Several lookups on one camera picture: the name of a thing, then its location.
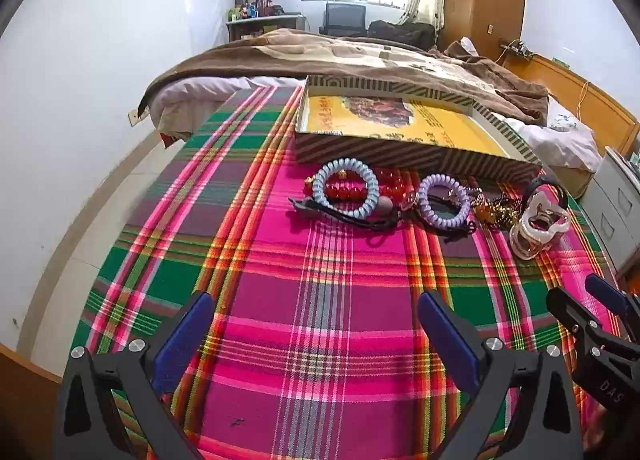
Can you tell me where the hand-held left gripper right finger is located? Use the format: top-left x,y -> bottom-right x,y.
417,290 -> 586,460

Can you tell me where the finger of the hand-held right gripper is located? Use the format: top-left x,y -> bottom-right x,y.
585,273 -> 640,338
546,287 -> 640,372

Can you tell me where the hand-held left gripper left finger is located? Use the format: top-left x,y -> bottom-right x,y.
52,290 -> 217,460

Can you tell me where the gold chain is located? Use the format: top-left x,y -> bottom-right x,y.
472,190 -> 523,228

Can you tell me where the black hair band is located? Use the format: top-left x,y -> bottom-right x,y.
527,175 -> 568,211

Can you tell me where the red bead bracelet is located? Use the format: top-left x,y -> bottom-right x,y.
305,167 -> 416,203

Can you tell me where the blue spiral hair tie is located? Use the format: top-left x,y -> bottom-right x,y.
312,156 -> 380,221

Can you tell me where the striped cardboard box yellow inside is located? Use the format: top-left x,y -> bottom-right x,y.
294,74 -> 543,186

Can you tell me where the white nightstand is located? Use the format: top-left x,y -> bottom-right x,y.
580,145 -> 640,276

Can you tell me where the plaid pink green cloth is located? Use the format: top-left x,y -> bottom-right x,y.
70,85 -> 621,460

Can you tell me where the white printed pillow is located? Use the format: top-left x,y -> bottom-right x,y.
547,98 -> 585,133

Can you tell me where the bed with brown blanket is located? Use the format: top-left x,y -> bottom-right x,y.
150,75 -> 603,173

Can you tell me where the power strip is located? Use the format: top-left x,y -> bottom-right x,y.
500,39 -> 531,58

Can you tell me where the brown blanket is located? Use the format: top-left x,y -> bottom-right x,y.
137,29 -> 551,126

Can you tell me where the dark bag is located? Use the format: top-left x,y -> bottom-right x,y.
367,19 -> 436,48

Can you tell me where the desk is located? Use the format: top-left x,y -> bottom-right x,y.
226,14 -> 306,44

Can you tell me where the group of bottles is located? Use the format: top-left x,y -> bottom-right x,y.
227,0 -> 286,21

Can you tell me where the thin black hair tie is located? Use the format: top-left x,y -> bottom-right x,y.
425,193 -> 481,243

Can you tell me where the black hair tie grey ball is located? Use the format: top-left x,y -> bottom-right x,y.
320,197 -> 401,246

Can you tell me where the purple spiral hair tie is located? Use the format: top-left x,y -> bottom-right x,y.
417,173 -> 472,231

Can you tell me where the wooden bed frame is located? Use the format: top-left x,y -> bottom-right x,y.
505,53 -> 640,198

